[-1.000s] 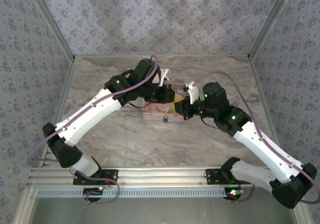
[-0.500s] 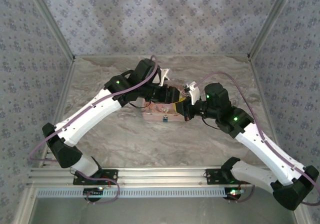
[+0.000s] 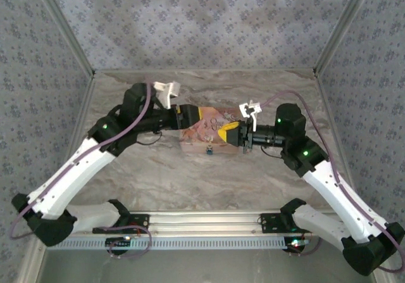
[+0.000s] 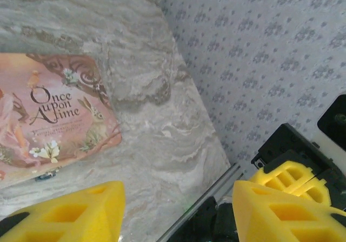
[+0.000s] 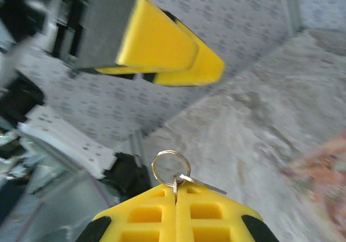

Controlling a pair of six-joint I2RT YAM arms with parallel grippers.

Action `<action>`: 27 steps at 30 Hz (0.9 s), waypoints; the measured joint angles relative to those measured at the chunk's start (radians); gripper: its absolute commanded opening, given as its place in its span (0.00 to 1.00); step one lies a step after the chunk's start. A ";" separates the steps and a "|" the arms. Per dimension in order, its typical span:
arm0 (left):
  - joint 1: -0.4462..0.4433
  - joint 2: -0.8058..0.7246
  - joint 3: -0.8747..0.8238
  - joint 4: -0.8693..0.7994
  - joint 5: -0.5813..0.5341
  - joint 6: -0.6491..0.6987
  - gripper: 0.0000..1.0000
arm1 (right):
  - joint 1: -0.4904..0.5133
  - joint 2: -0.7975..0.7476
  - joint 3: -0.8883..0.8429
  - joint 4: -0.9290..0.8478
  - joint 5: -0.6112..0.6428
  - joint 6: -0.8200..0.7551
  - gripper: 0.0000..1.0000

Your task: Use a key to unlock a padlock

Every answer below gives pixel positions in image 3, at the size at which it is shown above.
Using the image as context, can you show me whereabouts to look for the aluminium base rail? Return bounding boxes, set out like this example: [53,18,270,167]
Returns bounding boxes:
[71,211,349,236]

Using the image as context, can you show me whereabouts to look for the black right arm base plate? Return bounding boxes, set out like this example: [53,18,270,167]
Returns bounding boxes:
[259,213,319,234]

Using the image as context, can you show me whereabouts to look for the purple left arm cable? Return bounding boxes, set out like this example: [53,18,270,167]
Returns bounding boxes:
[8,80,153,260]

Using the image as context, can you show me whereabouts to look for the perforated grey cable duct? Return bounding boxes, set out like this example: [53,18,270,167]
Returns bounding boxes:
[47,236,314,251]

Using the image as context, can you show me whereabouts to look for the pink illustrated storybook box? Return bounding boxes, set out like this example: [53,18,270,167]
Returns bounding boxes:
[178,105,246,157]

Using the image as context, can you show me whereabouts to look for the aluminium frame post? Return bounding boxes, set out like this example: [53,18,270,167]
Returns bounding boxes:
[31,0,96,77]
[314,0,378,75]

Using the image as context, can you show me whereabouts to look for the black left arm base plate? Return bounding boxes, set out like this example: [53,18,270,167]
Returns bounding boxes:
[92,213,150,235]

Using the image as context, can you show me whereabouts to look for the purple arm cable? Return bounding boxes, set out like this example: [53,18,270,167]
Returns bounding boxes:
[8,80,153,260]
[259,91,405,274]

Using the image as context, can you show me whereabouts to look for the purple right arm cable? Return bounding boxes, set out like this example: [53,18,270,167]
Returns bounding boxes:
[259,91,405,274]

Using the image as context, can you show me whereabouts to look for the aluminium side rail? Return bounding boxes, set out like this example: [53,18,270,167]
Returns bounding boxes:
[15,72,97,283]
[313,70,393,283]

